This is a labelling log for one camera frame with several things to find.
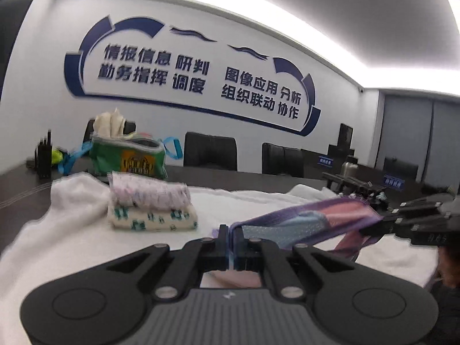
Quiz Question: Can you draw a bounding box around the blue wall sign lettering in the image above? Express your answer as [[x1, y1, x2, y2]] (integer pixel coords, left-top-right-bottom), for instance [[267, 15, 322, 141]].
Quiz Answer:
[[64, 15, 321, 138]]

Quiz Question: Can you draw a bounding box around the white blanket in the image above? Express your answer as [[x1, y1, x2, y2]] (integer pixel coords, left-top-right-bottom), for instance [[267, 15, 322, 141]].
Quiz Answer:
[[0, 172, 441, 345]]

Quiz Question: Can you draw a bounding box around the black office chair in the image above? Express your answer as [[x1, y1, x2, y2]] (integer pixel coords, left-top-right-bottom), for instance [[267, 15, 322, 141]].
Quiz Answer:
[[261, 142, 304, 178], [382, 156, 419, 185], [83, 118, 137, 144], [183, 131, 238, 172]]

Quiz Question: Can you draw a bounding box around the grey window blind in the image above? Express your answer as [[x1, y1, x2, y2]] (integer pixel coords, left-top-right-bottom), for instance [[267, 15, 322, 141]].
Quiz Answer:
[[378, 91, 460, 188]]

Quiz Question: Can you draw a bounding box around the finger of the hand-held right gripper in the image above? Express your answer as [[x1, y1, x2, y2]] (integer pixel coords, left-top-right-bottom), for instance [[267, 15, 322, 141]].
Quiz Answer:
[[384, 197, 446, 221], [359, 217, 442, 247]]

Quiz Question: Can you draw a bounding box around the green bag with blue handles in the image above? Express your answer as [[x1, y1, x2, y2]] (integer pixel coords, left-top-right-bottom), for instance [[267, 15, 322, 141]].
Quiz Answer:
[[58, 132, 181, 180]]

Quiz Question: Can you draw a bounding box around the black cabinet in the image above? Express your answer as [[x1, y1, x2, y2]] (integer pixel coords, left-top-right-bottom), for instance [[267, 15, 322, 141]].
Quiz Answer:
[[327, 144, 357, 163]]

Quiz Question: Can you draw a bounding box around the black tabletop device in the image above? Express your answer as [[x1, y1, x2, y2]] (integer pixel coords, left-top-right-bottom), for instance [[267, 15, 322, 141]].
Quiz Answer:
[[321, 171, 362, 189], [338, 180, 388, 210]]

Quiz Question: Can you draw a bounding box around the person's right hand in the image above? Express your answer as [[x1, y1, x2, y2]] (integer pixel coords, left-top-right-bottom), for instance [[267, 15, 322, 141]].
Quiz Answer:
[[436, 248, 460, 283]]

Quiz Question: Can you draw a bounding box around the purple pink garment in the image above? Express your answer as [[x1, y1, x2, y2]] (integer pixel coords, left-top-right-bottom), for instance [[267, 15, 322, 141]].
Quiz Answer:
[[205, 196, 385, 289]]

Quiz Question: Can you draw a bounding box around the ceiling light strip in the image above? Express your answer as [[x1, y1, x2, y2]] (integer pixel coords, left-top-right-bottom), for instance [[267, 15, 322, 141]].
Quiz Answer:
[[54, 0, 460, 96]]

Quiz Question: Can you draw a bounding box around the metal bottle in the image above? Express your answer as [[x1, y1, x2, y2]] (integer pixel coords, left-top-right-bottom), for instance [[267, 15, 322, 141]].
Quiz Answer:
[[340, 160, 357, 179]]

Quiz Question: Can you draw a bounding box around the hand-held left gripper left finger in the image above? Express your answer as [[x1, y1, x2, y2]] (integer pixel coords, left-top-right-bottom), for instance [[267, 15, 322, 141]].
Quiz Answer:
[[104, 225, 231, 300]]

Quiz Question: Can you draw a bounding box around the black wall screen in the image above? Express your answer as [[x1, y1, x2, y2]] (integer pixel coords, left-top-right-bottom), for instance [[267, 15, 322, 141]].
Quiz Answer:
[[0, 0, 35, 96]]

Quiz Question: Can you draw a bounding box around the black wall panel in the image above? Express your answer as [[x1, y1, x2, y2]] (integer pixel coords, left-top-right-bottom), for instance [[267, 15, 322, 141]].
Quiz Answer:
[[338, 122, 354, 148]]

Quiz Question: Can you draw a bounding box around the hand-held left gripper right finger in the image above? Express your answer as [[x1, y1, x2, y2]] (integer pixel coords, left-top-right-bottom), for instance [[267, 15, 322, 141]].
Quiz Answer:
[[230, 227, 356, 300]]

